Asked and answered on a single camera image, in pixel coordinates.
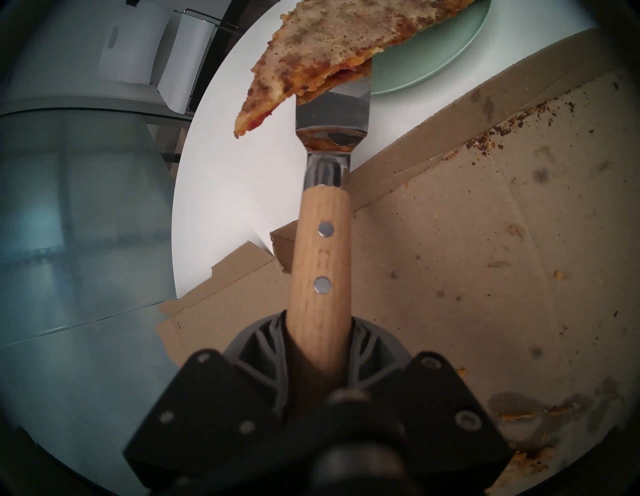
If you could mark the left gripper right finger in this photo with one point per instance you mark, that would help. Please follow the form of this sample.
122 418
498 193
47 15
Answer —
430 410

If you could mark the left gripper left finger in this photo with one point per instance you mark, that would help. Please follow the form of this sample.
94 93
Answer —
210 415

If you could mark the cardboard pizza box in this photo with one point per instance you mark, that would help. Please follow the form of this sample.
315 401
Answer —
475 250

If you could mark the pale cheese pizza slice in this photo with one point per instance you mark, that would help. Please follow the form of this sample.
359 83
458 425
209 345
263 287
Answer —
330 45

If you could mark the pale green plate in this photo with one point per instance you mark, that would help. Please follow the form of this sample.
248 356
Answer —
430 55

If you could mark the white chair with black legs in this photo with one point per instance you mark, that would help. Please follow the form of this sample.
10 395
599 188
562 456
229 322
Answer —
130 45

